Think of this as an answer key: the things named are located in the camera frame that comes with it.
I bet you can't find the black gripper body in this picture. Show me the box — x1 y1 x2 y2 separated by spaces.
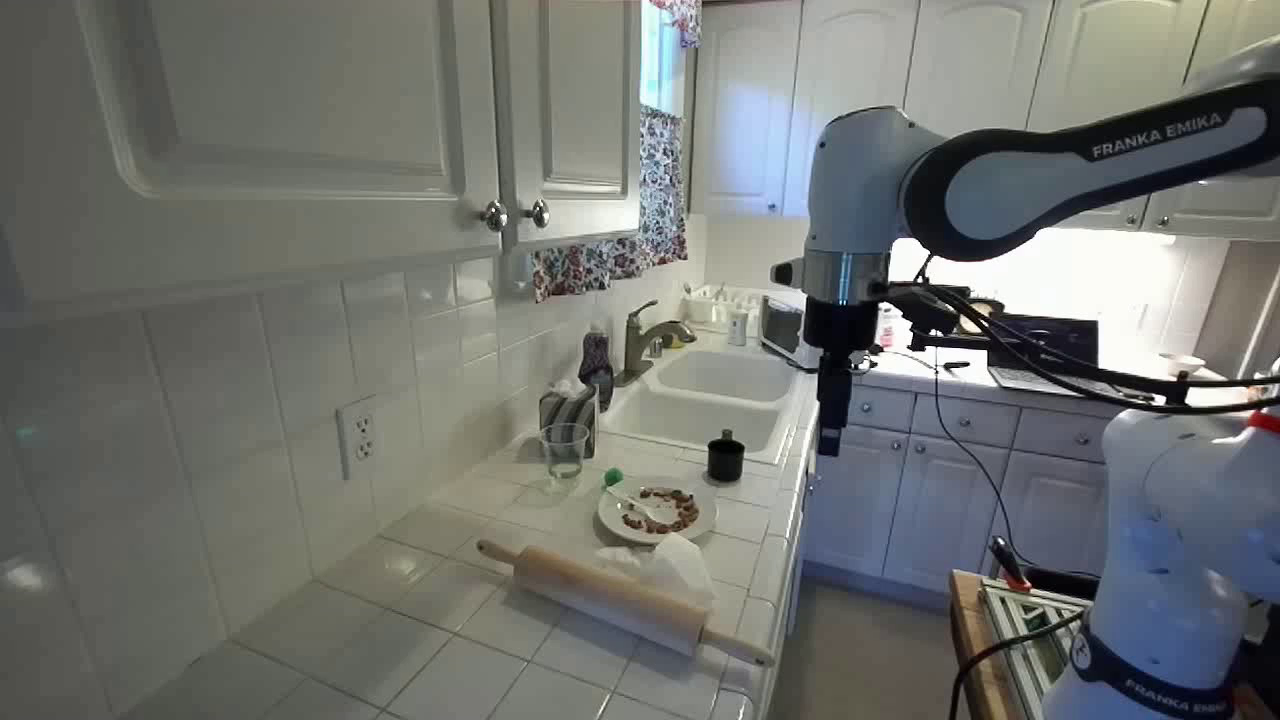
799 293 885 403

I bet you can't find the wooden rolling pin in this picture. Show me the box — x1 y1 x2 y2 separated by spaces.
470 538 778 672

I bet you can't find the white cabinet drawer front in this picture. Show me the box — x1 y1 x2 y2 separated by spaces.
1012 407 1111 467
910 392 1022 453
847 380 921 435

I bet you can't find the white countertop appliance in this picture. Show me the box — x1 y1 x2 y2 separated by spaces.
756 288 819 373

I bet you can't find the white lower cabinet door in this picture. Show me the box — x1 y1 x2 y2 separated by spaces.
879 435 1012 601
799 425 910 582
995 453 1111 582

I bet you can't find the white cabinet door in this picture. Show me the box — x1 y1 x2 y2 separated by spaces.
778 0 926 223
1022 0 1215 234
687 0 809 222
799 425 910 582
879 435 1012 601
995 453 1111 582
0 0 507 324
490 0 646 250
1141 0 1280 245
898 0 1059 139

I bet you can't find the black cup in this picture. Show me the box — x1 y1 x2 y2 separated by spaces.
702 428 749 490

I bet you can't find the white double kitchen sink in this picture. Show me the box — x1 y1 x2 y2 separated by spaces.
602 342 804 465

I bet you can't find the small white bottle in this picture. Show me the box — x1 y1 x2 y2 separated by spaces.
676 279 716 336

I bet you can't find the white plate with food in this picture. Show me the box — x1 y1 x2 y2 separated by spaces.
592 475 719 549

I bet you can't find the metal kitchen faucet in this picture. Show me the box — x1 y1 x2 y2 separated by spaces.
621 297 698 385

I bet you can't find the crumpled white paper towel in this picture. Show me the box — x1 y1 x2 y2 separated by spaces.
592 534 719 612

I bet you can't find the white utensil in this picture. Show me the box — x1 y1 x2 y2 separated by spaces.
611 484 673 528

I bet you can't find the black box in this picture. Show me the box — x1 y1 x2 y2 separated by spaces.
990 314 1105 380

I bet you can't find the floral window curtain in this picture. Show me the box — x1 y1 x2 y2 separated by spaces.
529 0 706 305

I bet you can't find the white upper cabinet door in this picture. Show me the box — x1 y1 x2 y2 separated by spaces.
490 0 646 250
898 0 1059 139
778 0 926 223
687 0 809 222
1141 0 1280 245
1022 0 1215 234
0 0 507 324

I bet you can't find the dark purple bottle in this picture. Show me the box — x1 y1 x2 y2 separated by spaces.
575 324 621 417

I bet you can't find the robot mounting table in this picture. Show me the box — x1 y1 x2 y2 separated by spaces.
946 569 1111 720

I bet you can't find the clear drinking glass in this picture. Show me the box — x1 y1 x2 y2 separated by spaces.
539 422 592 484

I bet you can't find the white green patterned board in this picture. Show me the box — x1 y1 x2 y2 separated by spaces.
980 582 1097 706

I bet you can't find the kitchen window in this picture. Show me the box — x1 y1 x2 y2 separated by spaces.
636 0 693 119

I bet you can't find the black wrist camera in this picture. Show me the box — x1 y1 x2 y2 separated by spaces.
879 279 995 353

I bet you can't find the thin black hanging cable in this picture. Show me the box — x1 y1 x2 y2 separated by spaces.
926 356 1032 594

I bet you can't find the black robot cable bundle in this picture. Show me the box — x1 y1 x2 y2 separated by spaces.
892 279 1280 417

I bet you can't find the white wall outlet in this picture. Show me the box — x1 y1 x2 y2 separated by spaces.
332 396 389 484

